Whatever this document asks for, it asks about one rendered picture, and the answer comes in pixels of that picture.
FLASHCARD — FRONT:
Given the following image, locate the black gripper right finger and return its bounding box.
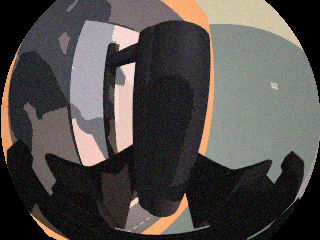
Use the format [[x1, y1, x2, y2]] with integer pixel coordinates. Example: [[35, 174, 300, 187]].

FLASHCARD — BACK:
[[185, 153, 272, 228]]

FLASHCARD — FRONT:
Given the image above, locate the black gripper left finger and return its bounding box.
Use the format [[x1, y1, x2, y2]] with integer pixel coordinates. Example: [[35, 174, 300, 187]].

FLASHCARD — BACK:
[[44, 144, 136, 229]]

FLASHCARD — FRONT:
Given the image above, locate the peach square tile with dark square centre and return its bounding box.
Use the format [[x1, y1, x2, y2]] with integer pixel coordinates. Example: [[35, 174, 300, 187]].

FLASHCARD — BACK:
[[129, 191, 139, 208]]

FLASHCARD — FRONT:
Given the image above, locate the dark grey flat mat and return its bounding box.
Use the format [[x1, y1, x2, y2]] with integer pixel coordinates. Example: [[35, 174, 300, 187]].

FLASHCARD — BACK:
[[8, 0, 185, 233]]

